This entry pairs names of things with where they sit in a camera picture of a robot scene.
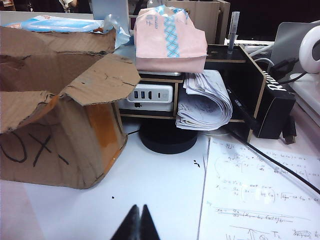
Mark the black round monitor stand base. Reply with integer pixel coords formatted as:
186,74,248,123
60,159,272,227
138,117,198,155

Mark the blue wet wipes pack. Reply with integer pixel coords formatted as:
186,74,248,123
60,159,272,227
2,13,131,48

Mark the brown cardboard box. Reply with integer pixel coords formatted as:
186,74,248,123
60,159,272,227
0,26,141,190

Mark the white round webcam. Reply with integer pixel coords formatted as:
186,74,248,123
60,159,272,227
298,26,320,75

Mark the folded stack of papers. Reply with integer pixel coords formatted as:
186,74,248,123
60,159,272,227
174,69,234,131

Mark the pink tissue pack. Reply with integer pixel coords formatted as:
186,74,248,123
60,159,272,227
133,4,209,74

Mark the black wooden desk organizer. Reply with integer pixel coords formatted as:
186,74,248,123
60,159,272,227
113,44,266,141

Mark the silver flat device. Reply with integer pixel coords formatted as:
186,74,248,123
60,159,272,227
138,70,183,77

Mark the black printed carton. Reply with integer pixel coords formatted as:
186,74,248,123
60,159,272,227
253,70,297,140

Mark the silver laptop stand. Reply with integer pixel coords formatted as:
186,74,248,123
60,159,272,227
271,21,320,76

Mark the thin black cable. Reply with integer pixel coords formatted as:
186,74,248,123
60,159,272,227
227,126,320,196

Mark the white USB hub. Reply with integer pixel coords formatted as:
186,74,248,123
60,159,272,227
118,83,175,113

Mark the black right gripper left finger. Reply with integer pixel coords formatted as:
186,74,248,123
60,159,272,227
109,204,141,240

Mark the black plug cable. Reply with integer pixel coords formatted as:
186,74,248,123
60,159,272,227
269,57,309,85

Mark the light wooden box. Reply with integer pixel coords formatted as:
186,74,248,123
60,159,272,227
163,0,231,45

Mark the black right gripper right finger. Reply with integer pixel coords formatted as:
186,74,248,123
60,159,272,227
140,204,161,240

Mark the grey pen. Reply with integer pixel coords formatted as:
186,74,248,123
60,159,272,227
226,11,241,55

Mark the handwritten white paper sheet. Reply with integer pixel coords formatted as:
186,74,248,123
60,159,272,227
198,136,320,240

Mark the black slim labelled bar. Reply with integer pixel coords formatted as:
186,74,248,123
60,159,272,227
224,84,260,131

